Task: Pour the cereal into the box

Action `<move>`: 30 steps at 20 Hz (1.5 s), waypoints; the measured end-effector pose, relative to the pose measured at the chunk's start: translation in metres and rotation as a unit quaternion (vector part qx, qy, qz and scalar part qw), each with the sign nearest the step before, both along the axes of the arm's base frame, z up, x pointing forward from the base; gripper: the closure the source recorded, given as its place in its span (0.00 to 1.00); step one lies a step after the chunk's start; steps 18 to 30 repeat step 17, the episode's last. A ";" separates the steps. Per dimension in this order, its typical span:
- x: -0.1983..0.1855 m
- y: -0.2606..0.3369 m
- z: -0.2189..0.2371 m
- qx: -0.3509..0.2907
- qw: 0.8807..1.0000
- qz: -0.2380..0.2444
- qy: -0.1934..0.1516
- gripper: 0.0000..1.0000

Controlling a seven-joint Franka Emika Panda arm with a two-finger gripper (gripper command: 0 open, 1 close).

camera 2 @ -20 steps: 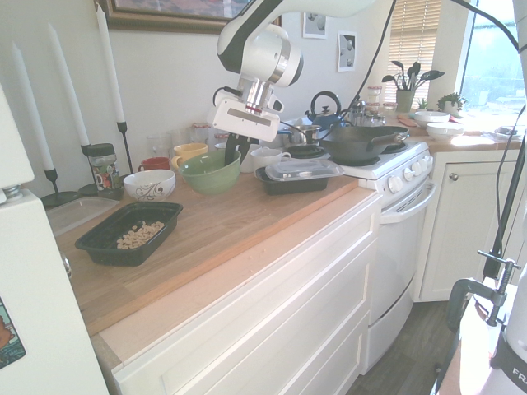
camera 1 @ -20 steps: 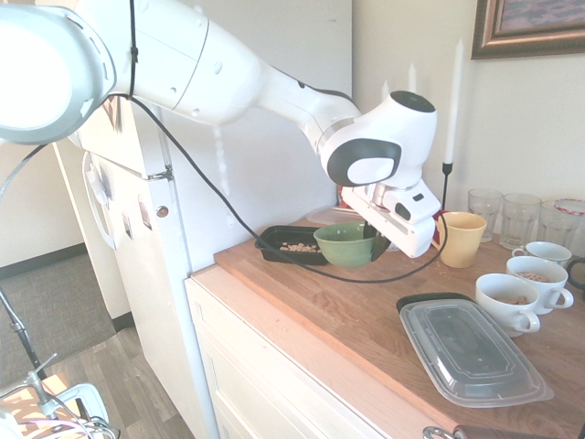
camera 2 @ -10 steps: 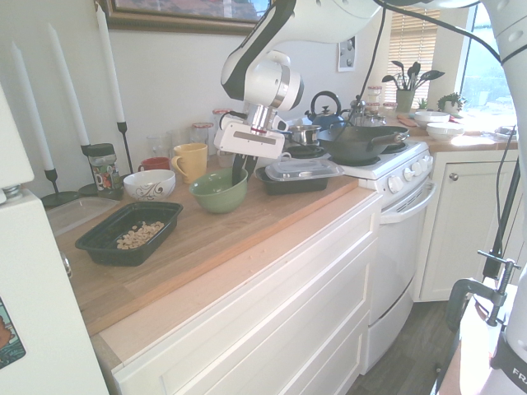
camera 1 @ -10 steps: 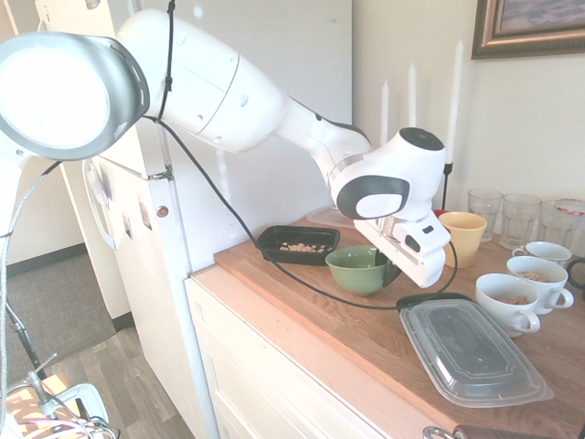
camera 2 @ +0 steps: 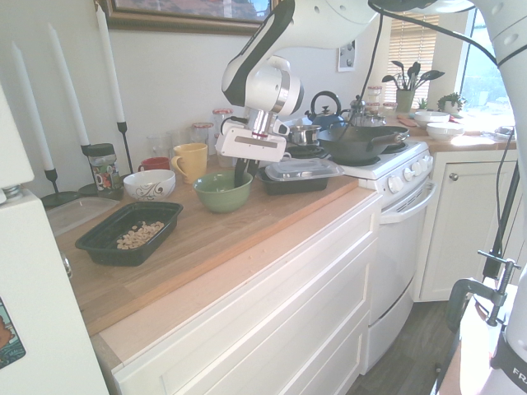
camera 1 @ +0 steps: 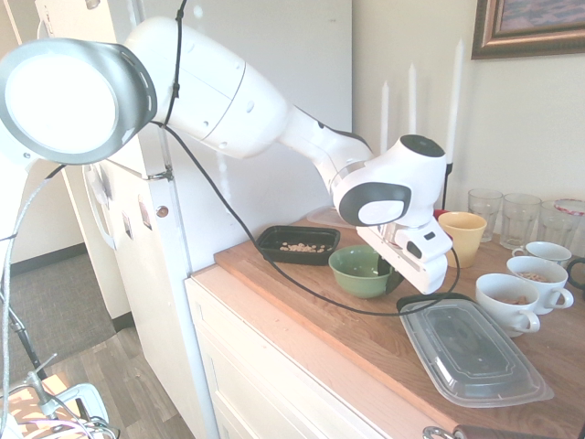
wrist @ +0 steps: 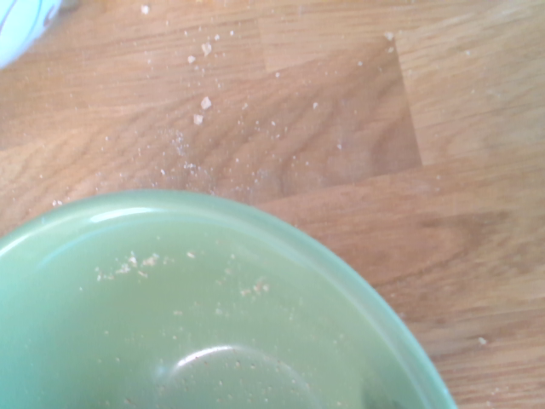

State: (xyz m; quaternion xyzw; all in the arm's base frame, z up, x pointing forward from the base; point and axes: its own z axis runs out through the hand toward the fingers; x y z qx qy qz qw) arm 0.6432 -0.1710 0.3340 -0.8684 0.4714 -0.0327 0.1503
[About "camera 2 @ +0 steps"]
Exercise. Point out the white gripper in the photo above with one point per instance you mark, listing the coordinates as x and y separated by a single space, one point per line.
251 145

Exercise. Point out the green ceramic bowl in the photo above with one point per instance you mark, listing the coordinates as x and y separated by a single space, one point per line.
224 201

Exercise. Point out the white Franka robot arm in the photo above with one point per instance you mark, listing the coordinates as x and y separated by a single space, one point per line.
263 82

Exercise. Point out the lidded black plastic container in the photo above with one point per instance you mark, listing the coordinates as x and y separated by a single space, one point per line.
296 187

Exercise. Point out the yellow mug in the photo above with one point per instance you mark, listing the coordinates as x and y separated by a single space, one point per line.
191 162

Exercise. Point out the glass jar red checked lid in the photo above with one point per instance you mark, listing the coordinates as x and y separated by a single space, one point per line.
390 108
201 133
374 94
222 117
372 109

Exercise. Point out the clear container lid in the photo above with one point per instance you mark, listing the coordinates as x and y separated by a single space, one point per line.
304 169

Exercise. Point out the small steel pot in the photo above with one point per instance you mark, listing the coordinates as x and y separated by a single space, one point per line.
304 136

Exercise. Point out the clear drinking glass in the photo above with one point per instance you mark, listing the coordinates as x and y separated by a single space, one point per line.
158 146
179 138

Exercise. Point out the red mug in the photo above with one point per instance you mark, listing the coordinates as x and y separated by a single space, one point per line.
155 164

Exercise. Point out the blue kettle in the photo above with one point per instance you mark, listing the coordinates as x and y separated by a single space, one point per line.
327 119

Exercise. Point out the white bowl swirl print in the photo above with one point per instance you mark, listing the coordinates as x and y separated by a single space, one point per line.
148 189

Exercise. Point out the black wok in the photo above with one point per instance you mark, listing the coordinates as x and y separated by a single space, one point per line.
354 146

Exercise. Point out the glass french press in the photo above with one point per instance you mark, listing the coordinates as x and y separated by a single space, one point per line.
358 111

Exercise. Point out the black-lidded jar floral label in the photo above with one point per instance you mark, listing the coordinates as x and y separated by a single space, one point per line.
105 168

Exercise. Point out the white drawer cabinet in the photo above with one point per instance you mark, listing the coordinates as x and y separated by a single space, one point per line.
267 312

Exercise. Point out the white stove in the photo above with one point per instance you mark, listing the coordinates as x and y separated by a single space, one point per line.
395 214

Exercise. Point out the open black plastic tray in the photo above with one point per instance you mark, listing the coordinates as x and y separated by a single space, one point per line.
107 251

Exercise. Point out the framed picture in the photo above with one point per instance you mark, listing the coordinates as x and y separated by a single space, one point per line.
173 20

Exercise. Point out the orange cloth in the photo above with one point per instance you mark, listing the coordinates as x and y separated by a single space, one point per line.
405 121

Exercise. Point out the black cooking utensil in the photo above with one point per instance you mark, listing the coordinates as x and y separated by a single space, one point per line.
432 75
413 72
397 68
388 79

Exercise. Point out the tall white candle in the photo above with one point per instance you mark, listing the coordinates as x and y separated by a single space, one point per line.
109 66
68 86
31 107

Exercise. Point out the loose clear plastic lid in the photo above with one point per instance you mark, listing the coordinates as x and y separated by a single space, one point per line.
78 212

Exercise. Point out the pale utensil holder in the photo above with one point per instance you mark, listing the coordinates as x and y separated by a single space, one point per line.
405 100

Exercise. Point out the tiny succulent pot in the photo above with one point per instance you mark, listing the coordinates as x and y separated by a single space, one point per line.
423 103

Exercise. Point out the plain white bowl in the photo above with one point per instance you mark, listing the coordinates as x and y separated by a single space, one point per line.
431 117
444 131

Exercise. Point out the metal cabinet knob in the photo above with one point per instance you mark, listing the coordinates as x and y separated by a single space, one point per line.
453 177

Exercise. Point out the window blind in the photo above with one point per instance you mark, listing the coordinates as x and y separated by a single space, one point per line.
413 45

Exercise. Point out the potted green plant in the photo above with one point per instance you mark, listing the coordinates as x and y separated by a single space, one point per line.
449 102

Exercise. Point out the white cabinet door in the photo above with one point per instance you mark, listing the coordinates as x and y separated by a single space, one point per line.
457 230

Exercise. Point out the white slanted panel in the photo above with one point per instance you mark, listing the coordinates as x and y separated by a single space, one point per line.
12 144

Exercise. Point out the white fridge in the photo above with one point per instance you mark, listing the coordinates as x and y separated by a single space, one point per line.
37 296

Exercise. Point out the black stand pole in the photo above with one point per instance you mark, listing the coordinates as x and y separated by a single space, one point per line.
505 218

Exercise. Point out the black metal clamp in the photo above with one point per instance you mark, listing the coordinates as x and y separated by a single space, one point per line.
500 296

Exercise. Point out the colourful fridge magnet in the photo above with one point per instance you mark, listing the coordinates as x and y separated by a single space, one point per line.
10 337

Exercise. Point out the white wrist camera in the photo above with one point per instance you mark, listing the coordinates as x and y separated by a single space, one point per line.
281 127

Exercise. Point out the white wall card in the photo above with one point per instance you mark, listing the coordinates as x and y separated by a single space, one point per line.
347 55

